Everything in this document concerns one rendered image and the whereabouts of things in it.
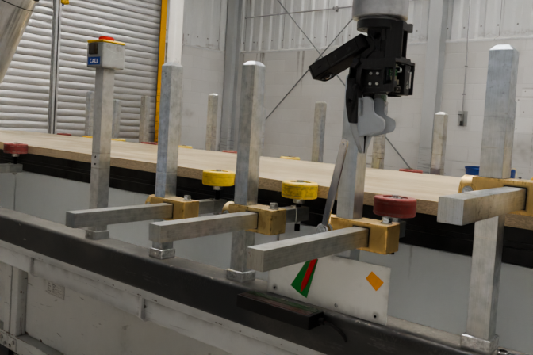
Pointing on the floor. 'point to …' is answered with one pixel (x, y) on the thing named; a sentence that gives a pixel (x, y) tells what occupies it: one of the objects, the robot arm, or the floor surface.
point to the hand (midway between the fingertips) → (358, 145)
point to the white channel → (176, 9)
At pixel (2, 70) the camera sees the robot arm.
